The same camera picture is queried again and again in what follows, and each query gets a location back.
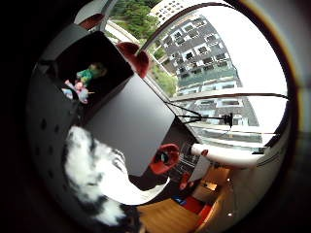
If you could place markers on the pink soft toy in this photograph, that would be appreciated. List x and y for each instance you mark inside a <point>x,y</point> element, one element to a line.
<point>80,89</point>

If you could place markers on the green soft toy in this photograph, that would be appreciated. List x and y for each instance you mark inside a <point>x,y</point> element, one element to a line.
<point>86,75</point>

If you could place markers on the red chair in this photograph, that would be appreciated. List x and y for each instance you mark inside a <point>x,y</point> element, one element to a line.
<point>171,152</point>
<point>92,21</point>
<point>137,59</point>

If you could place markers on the red floor cushion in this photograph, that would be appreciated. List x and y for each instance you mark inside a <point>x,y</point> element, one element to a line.
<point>194,204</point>

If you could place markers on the green trees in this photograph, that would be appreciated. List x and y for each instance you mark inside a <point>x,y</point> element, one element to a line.
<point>136,14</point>

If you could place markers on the black storage box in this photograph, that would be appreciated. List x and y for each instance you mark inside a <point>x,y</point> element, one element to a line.
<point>107,55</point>

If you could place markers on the grey apartment building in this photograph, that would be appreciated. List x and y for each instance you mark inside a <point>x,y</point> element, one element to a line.
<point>197,55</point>

